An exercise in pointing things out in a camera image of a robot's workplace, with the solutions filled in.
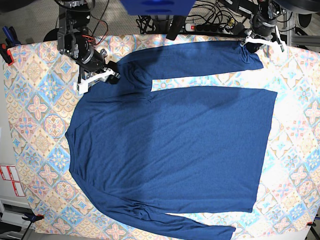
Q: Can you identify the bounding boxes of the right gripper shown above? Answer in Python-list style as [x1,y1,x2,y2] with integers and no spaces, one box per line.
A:
[74,42,121,94]

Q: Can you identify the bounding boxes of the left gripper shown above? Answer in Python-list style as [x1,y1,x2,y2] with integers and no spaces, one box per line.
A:
[240,14,286,53]

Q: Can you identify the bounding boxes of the blue long-sleeve T-shirt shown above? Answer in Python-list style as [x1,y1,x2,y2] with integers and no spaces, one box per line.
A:
[65,41,277,240]

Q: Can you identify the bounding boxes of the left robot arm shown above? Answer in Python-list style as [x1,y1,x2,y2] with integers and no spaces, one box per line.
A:
[238,0,287,53]

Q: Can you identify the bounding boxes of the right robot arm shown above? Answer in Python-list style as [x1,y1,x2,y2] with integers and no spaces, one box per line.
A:
[56,0,120,95]

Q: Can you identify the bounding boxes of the black power adapter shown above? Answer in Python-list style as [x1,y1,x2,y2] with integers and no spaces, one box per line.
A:
[232,22,245,35]

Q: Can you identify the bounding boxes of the white power strip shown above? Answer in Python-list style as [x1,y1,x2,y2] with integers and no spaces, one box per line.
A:
[184,23,232,34]

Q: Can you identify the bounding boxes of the black round stand base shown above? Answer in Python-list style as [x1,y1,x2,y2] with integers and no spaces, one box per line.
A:
[43,28,59,42]

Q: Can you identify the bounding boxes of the red black clamp top-left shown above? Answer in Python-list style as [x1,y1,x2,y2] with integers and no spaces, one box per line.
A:
[0,43,14,66]

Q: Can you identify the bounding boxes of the red white labels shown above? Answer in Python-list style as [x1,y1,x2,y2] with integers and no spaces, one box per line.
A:
[0,164,25,197]

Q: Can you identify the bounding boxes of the blue clamp bottom-left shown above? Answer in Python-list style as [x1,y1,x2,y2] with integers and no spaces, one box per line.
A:
[21,213,44,223]

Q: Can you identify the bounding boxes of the patterned tile tablecloth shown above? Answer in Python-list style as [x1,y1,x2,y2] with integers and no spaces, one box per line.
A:
[0,41,320,240]

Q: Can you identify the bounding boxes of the red clamp bottom-right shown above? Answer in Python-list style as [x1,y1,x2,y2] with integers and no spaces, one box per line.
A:
[307,222,317,227]

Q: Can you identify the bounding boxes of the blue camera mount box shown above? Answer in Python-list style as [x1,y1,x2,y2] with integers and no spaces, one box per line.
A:
[120,0,195,16]

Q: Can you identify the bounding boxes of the black strap under mount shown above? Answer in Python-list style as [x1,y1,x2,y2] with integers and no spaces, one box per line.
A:
[165,14,186,41]

